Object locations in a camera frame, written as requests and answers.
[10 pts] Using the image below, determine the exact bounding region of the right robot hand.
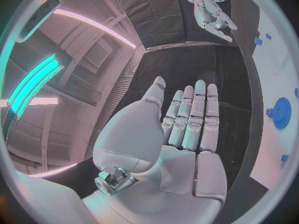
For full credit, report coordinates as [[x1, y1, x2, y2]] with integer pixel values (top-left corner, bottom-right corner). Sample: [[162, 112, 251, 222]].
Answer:
[[192, 0, 239, 43]]

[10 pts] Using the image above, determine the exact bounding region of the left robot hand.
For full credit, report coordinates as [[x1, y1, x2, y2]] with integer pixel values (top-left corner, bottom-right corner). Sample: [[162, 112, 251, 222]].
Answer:
[[80, 76, 228, 224]]

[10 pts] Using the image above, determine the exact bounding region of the white task board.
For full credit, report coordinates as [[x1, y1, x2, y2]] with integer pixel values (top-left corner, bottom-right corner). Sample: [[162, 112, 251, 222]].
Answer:
[[249, 6, 295, 190]]

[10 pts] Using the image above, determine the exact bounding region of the blue gear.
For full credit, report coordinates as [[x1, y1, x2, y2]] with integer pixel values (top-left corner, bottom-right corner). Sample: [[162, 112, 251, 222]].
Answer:
[[272, 97, 293, 129]]

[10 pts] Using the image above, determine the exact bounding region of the glowing light bar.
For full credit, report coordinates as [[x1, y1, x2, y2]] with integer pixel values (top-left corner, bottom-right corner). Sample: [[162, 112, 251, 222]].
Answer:
[[6, 53, 65, 120]]

